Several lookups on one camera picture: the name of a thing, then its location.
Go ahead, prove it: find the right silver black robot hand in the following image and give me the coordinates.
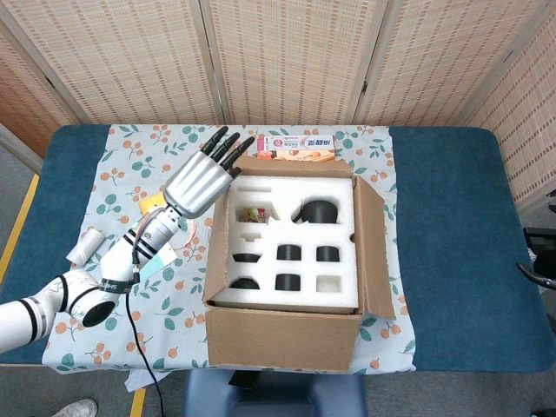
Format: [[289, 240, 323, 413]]
[[516, 261, 556, 290]]

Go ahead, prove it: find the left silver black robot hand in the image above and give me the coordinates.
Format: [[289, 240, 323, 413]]
[[162, 125, 257, 218]]

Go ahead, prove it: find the brown cardboard box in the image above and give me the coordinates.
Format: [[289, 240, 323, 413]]
[[202, 155, 397, 374]]

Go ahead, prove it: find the orange biscuit box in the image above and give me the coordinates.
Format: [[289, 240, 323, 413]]
[[256, 149, 336, 163]]

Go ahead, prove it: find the pink white toothpaste box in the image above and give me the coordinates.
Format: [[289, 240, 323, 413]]
[[255, 134, 338, 153]]

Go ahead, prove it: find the black device at table side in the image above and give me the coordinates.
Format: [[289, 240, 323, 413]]
[[523, 227, 556, 264]]

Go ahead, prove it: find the yellow sponge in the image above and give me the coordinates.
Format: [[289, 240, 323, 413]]
[[139, 194, 166, 215]]

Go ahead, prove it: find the clear plastic scrap red edge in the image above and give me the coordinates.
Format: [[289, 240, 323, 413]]
[[180, 218, 200, 251]]

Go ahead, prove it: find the colourful tea packet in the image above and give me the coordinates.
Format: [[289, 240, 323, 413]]
[[237, 207, 268, 223]]

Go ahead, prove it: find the teal and white paper card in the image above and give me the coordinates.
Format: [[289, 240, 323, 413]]
[[138, 242, 178, 279]]

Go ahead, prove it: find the white foam insert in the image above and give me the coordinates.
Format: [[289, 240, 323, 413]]
[[215, 174, 364, 314]]

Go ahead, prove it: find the white paper roll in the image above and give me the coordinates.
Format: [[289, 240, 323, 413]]
[[66, 228, 107, 265]]

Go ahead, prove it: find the black teapot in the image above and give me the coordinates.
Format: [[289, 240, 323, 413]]
[[293, 198, 340, 225]]

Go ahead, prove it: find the woven wicker folding screen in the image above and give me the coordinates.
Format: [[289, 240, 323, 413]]
[[0, 0, 556, 218]]

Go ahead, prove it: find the blue padded seat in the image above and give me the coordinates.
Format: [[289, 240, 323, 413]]
[[182, 371, 368, 417]]

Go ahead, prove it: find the white sneaker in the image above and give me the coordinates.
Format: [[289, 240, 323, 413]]
[[56, 398, 99, 417]]

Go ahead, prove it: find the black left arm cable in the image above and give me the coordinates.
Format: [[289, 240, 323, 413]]
[[124, 293, 166, 417]]

